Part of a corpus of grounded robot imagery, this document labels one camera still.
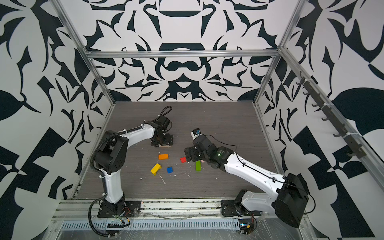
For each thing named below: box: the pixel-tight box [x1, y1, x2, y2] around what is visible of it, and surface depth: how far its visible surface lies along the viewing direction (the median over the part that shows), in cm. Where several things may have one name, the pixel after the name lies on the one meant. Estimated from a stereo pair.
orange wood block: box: [158, 154, 169, 160], surface depth 93 cm
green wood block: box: [195, 160, 202, 172], surface depth 89 cm
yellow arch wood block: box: [150, 163, 162, 176], surface depth 87 cm
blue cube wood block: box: [166, 167, 174, 174], surface depth 89 cm
